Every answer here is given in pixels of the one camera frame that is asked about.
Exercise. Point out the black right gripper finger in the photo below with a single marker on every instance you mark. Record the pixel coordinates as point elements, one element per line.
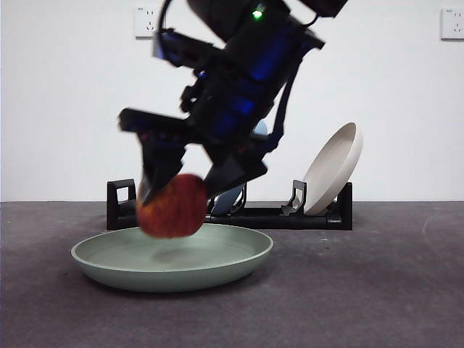
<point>159,163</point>
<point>232,174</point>

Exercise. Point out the red yellow apple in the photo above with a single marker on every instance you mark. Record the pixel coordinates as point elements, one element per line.
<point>177,210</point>

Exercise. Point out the green plate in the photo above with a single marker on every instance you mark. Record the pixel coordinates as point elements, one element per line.
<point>224,261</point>

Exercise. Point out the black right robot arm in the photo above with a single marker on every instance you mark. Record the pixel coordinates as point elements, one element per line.
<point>232,14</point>

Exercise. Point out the blue plate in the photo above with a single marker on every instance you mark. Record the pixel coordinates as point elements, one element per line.
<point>226,203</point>

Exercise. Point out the black plate rack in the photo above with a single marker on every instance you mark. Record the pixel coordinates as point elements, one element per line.
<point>308,221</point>

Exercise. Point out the beige plate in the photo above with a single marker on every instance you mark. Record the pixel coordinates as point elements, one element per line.
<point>333,170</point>

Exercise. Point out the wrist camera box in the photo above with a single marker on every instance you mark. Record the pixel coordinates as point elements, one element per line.
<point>188,50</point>

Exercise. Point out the white wall socket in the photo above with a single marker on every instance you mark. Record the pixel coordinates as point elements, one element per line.
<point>145,21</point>
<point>452,23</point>

